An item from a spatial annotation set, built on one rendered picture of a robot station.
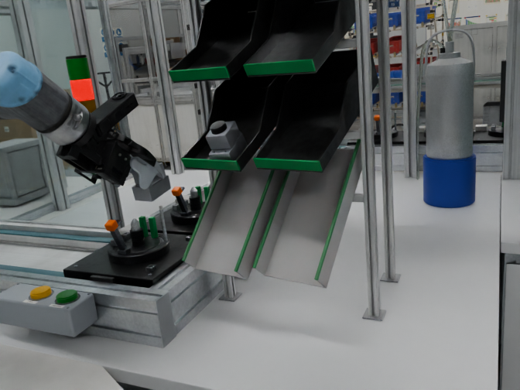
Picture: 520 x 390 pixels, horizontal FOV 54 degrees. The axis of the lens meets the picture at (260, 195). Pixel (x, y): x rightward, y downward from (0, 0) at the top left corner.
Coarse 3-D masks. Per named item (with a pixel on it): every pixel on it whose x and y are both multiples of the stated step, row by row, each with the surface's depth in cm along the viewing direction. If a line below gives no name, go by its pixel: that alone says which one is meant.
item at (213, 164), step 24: (240, 72) 109; (216, 96) 103; (240, 96) 110; (264, 96) 110; (216, 120) 104; (240, 120) 105; (264, 120) 95; (192, 168) 97; (216, 168) 93; (240, 168) 90
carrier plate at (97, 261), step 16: (176, 240) 123; (96, 256) 118; (176, 256) 114; (64, 272) 113; (80, 272) 111; (96, 272) 109; (112, 272) 108; (128, 272) 108; (144, 272) 107; (160, 272) 106
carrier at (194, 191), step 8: (192, 192) 137; (200, 192) 143; (208, 192) 142; (176, 200) 151; (192, 200) 138; (200, 200) 143; (176, 208) 139; (192, 208) 138; (200, 208) 139; (168, 216) 142; (176, 216) 135; (184, 216) 134; (192, 216) 134; (160, 224) 136; (168, 224) 135; (176, 224) 135; (184, 224) 134; (192, 224) 133; (160, 232) 132; (168, 232) 131; (176, 232) 130; (184, 232) 129; (192, 232) 128
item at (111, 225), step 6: (108, 222) 109; (114, 222) 108; (120, 222) 111; (108, 228) 108; (114, 228) 108; (114, 234) 110; (120, 234) 111; (120, 240) 111; (120, 246) 112; (126, 246) 113
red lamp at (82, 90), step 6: (72, 84) 124; (78, 84) 124; (84, 84) 124; (90, 84) 125; (72, 90) 125; (78, 90) 124; (84, 90) 124; (90, 90) 125; (78, 96) 124; (84, 96) 124; (90, 96) 125
